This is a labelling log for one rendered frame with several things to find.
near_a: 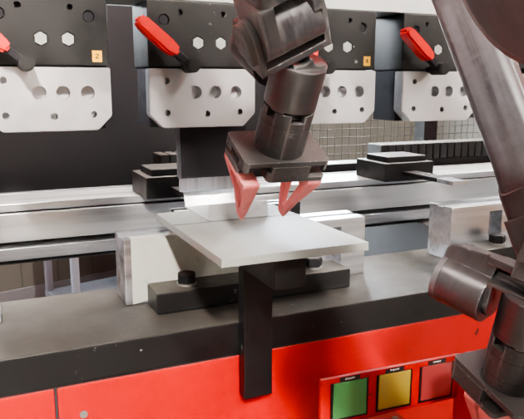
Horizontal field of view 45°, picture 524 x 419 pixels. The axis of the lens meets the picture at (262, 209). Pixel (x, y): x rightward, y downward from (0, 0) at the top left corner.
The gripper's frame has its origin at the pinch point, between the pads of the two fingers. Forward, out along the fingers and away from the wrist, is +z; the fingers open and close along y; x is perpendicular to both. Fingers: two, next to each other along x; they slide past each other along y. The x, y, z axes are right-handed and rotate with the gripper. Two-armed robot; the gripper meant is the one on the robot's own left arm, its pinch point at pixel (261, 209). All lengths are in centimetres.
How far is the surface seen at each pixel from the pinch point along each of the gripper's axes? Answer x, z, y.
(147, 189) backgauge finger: -31.0, 20.2, 4.9
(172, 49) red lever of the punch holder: -18.8, -11.4, 7.6
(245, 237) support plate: 2.3, 2.1, 2.5
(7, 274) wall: -203, 205, 22
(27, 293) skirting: -198, 216, 13
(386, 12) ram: -25.8, -15.3, -27.1
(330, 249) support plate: 9.4, -1.4, -4.5
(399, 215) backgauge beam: -31, 31, -51
